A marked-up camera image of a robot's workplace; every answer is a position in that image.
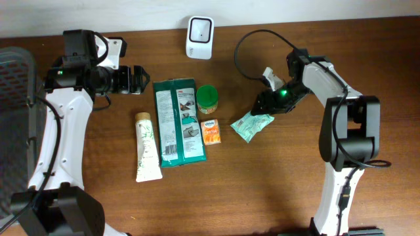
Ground grey plastic mesh basket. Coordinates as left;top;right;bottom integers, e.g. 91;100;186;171
1;47;45;221

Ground green wipes pack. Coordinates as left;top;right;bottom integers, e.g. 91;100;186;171
153;78;207;168

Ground white cream tube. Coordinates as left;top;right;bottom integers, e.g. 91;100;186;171
135;112;163;182

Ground white barcode scanner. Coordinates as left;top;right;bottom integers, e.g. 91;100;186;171
186;16;215;60

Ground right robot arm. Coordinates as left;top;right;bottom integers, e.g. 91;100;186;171
251;49;389;235

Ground light green snack packet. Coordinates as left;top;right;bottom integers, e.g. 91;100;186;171
230;112;274;143

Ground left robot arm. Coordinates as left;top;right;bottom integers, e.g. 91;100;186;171
11;29;150;235

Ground orange tissue pack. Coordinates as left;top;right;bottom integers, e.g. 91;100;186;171
201;119;221;146

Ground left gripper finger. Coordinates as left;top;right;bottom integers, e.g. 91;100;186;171
133;66;150;82
131;80;148;94

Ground green lid jar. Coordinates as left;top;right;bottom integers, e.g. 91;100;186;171
196;85;219;114

